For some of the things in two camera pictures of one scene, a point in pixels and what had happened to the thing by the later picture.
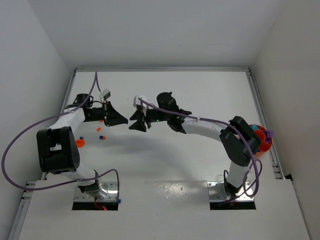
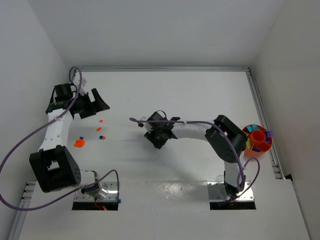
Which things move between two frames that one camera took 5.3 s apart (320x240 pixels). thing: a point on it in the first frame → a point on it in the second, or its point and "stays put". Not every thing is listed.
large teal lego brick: (255, 127) stays put
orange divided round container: (264, 145) stays put
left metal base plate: (111, 187) stays put
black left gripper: (106, 114) → (88, 106)
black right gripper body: (145, 117) → (155, 135)
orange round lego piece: (80, 143) stays put
